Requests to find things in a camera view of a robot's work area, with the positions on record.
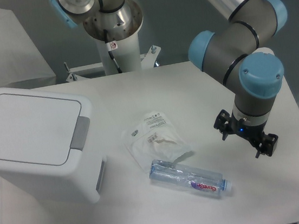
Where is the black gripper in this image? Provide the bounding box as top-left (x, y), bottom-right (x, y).
top-left (213, 110), bottom-right (278, 158)

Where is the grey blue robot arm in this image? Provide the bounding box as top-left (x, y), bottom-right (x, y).
top-left (49, 0), bottom-right (287, 156)

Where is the white trash can body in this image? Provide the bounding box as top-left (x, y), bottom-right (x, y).
top-left (0, 75), bottom-right (114, 216)

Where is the white trash can lid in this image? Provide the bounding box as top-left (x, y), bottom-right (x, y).
top-left (0, 89), bottom-right (83, 170)

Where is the crushed clear plastic bottle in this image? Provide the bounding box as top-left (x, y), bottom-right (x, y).
top-left (149, 159), bottom-right (232, 197)

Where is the clear plastic wrapper bag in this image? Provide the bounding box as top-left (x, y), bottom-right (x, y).
top-left (121, 111), bottom-right (193, 173)

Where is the white cardboard box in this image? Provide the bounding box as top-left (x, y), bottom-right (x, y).
top-left (0, 10), bottom-right (55, 87)

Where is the white metal base frame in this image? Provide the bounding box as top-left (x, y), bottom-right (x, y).
top-left (64, 45), bottom-right (161, 82)

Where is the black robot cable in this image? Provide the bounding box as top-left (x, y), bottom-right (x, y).
top-left (102, 27), bottom-right (122, 75)

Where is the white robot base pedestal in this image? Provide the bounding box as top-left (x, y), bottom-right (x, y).
top-left (83, 0), bottom-right (143, 66)

